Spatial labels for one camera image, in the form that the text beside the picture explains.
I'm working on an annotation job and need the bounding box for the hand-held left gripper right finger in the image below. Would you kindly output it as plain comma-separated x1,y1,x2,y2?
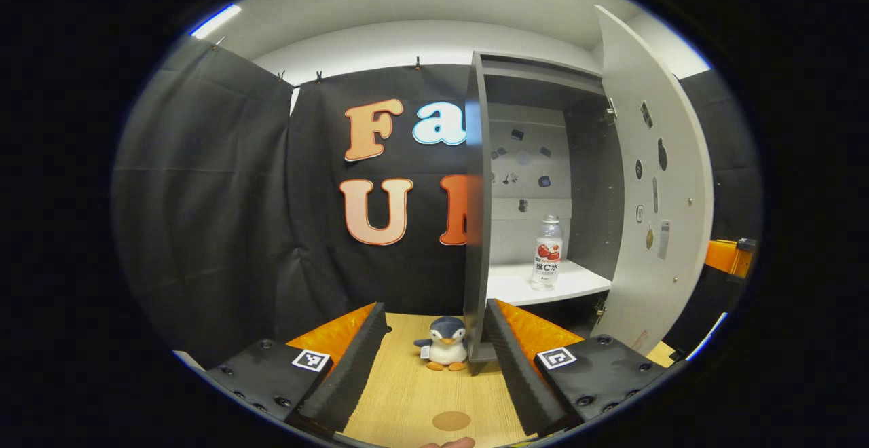
483,297,669,437

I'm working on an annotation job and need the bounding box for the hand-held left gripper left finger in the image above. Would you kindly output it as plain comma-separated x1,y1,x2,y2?
204,302,389,437

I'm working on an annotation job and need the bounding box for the round brown coaster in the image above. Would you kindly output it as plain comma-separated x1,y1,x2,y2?
432,411,471,432

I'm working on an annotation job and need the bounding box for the clear plastic bottle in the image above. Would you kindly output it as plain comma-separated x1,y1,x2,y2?
531,215,564,291

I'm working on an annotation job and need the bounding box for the dark grey cabinet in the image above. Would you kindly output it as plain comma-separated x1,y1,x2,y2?
464,51,625,374

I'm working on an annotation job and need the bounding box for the penguin plush toy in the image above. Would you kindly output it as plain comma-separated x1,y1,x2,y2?
414,316,469,372

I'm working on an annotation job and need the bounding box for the ceiling light strip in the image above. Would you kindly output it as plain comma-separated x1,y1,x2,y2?
189,4,242,39

